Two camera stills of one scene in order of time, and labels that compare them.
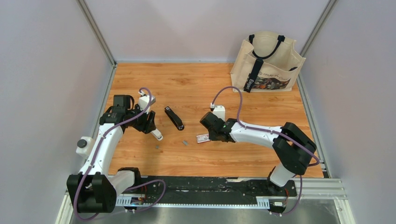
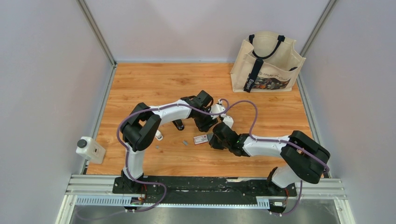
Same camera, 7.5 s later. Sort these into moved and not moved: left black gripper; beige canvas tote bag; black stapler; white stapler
Moved: left black gripper
Not moved: black stapler; white stapler; beige canvas tote bag
